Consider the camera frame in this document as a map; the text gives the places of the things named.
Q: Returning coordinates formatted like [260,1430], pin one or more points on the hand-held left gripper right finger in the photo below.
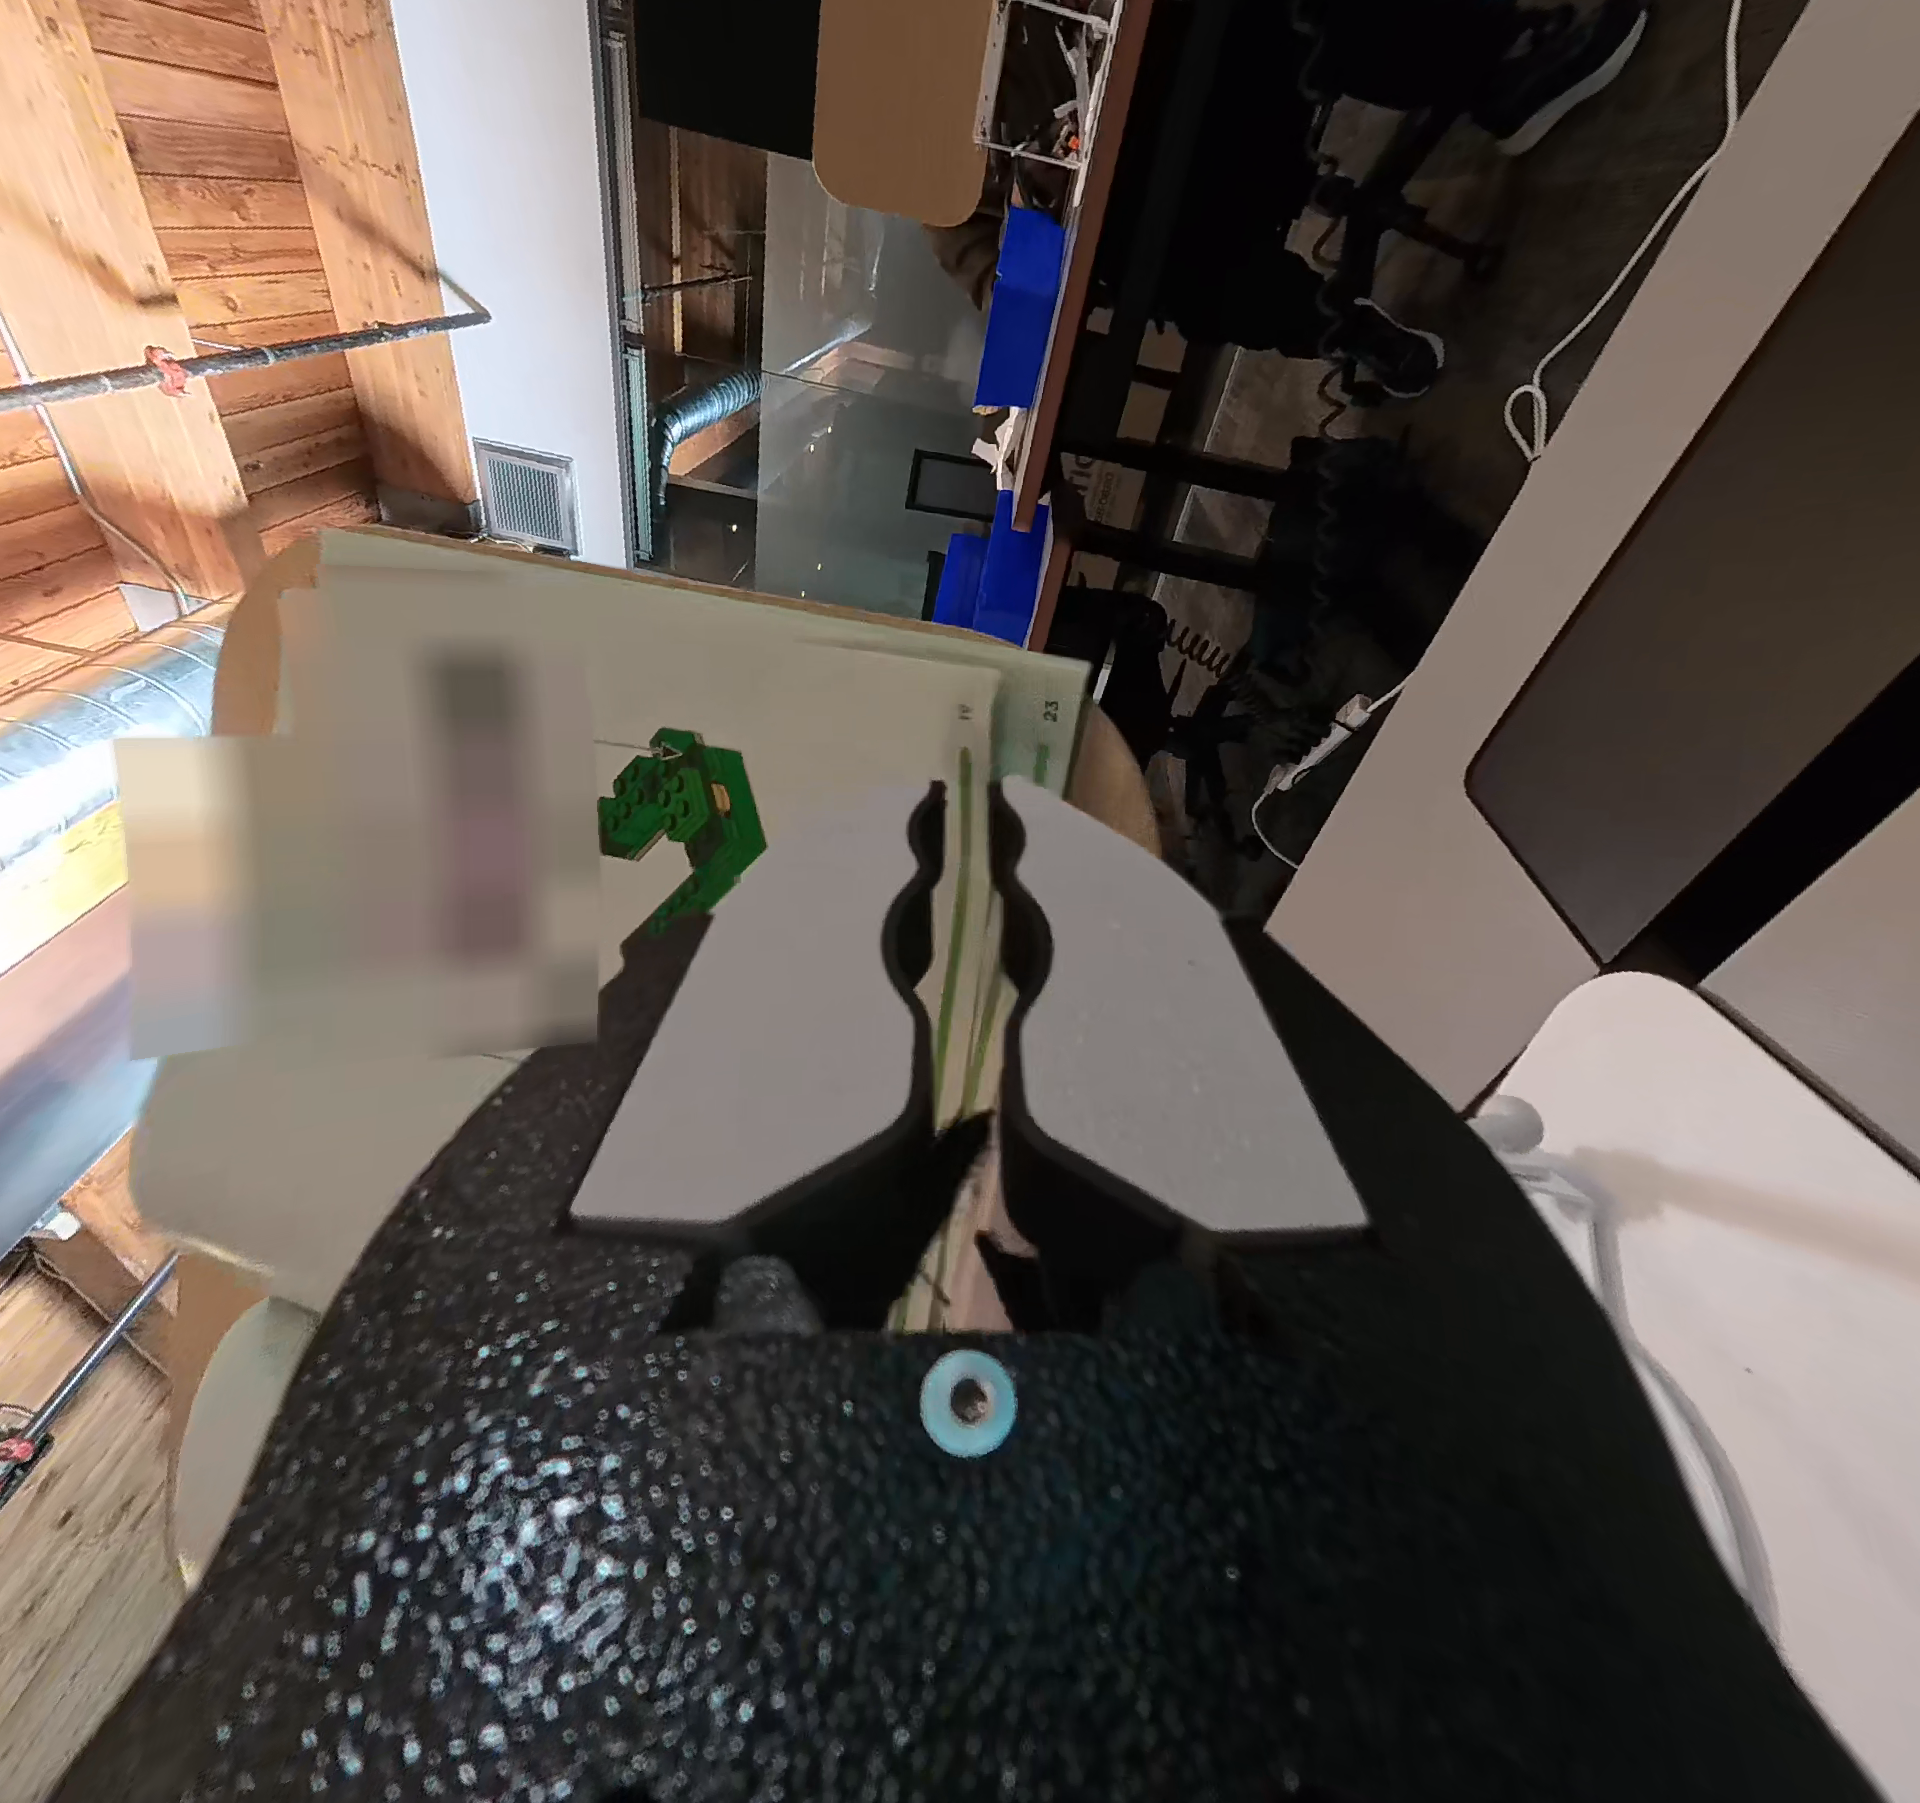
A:
[1179,1053]

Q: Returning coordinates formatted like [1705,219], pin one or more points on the small black monitor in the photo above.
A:
[948,483]

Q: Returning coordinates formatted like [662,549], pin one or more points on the long brown-edged table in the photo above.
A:
[1116,107]

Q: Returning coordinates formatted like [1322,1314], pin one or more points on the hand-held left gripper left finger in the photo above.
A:
[766,1038]

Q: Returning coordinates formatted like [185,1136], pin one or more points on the white rounded board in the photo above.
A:
[1771,1384]

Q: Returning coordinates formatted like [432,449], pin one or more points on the large black screen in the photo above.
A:
[722,17]

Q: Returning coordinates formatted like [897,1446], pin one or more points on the metal tie rod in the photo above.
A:
[270,356]

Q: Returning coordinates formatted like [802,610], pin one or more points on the black office chair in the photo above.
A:
[1186,685]
[1389,206]

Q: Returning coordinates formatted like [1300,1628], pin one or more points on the white vent grille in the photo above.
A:
[525,494]

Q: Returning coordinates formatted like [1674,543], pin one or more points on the blue storage bin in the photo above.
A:
[993,581]
[1028,313]

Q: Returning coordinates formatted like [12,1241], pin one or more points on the brick building instruction booklet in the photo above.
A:
[840,715]

